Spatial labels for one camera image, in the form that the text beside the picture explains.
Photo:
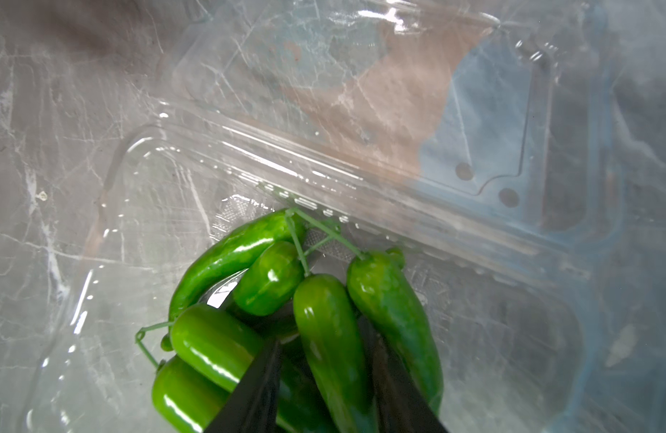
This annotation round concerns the clear clamshell container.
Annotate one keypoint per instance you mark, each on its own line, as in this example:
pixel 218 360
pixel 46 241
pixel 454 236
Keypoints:
pixel 482 145

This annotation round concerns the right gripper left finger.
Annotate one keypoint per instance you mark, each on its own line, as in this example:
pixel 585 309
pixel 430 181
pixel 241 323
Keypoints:
pixel 253 406

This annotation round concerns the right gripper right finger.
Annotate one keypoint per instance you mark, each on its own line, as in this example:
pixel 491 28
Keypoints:
pixel 400 405

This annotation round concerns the green peppers bunch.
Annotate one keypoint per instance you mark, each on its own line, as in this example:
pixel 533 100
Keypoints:
pixel 256 284

